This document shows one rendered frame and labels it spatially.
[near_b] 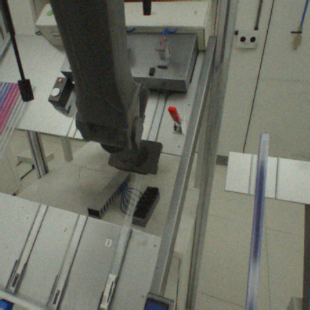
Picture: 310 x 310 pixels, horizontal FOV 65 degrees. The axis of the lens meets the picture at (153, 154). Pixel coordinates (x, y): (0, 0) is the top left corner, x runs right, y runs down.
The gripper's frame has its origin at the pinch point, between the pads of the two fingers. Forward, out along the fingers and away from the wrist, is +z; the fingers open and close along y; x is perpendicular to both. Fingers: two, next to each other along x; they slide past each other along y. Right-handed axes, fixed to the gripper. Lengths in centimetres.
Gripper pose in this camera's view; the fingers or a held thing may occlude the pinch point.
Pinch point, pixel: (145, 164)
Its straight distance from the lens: 57.5
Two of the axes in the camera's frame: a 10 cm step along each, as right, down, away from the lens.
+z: 2.2, 2.7, 9.4
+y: -9.5, -1.7, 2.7
